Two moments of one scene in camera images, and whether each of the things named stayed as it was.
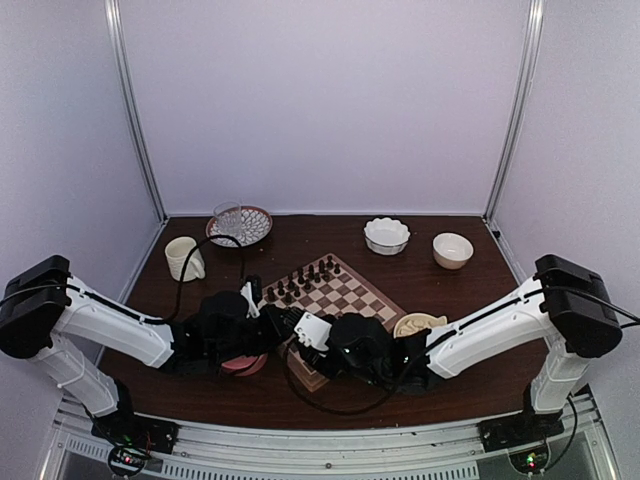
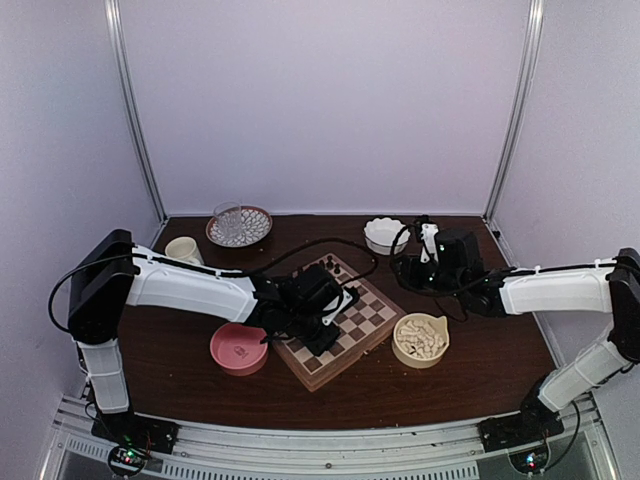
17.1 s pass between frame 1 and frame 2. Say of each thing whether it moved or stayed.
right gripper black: moved
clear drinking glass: stayed
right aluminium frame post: stayed
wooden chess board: stayed
